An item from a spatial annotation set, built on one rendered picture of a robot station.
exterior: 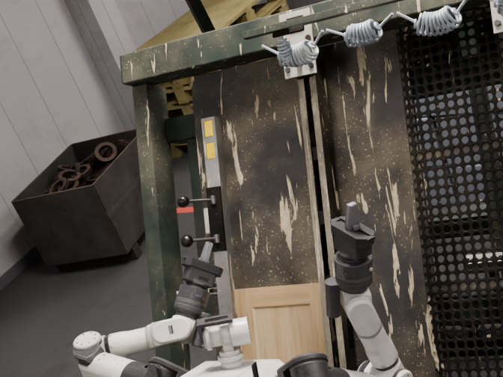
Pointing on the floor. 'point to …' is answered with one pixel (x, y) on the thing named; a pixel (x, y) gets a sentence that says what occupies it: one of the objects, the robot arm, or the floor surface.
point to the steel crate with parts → (87, 204)
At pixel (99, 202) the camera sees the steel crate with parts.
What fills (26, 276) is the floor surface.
